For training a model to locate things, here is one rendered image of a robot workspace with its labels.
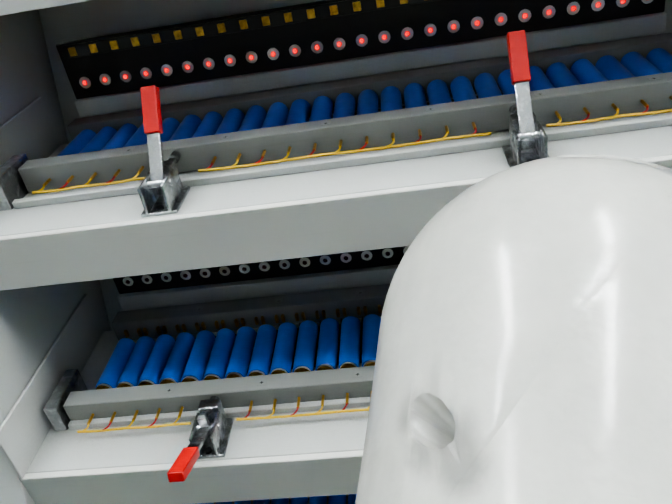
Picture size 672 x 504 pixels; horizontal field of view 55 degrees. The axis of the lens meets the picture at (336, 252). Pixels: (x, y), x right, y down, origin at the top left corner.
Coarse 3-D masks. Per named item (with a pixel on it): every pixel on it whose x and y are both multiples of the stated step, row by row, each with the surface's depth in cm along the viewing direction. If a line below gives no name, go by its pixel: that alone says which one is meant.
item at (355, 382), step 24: (168, 384) 57; (192, 384) 56; (216, 384) 56; (240, 384) 55; (264, 384) 55; (288, 384) 54; (312, 384) 54; (336, 384) 53; (360, 384) 53; (72, 408) 57; (96, 408) 56; (120, 408) 56; (144, 408) 56; (168, 408) 56; (192, 408) 56
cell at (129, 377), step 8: (144, 336) 64; (136, 344) 63; (144, 344) 63; (152, 344) 64; (136, 352) 62; (144, 352) 62; (128, 360) 61; (136, 360) 61; (144, 360) 62; (128, 368) 60; (136, 368) 60; (120, 376) 60; (128, 376) 59; (136, 376) 60; (128, 384) 59; (136, 384) 59
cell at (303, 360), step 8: (304, 328) 61; (312, 328) 61; (304, 336) 60; (312, 336) 60; (304, 344) 59; (312, 344) 59; (296, 352) 58; (304, 352) 58; (312, 352) 58; (296, 360) 57; (304, 360) 57; (312, 360) 58; (296, 368) 57; (312, 368) 57
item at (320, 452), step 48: (192, 288) 66; (240, 288) 65; (288, 288) 65; (96, 336) 68; (48, 384) 58; (0, 432) 51; (48, 432) 57; (96, 432) 56; (144, 432) 56; (240, 432) 54; (288, 432) 53; (336, 432) 52; (48, 480) 53; (96, 480) 53; (144, 480) 53; (192, 480) 52; (240, 480) 52; (288, 480) 52; (336, 480) 51
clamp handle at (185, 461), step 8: (200, 424) 52; (208, 424) 52; (200, 432) 51; (208, 432) 51; (192, 440) 50; (200, 440) 50; (184, 448) 48; (192, 448) 48; (200, 448) 49; (184, 456) 47; (192, 456) 47; (176, 464) 46; (184, 464) 46; (192, 464) 47; (168, 472) 45; (176, 472) 45; (184, 472) 45; (168, 480) 46; (176, 480) 45; (184, 480) 45
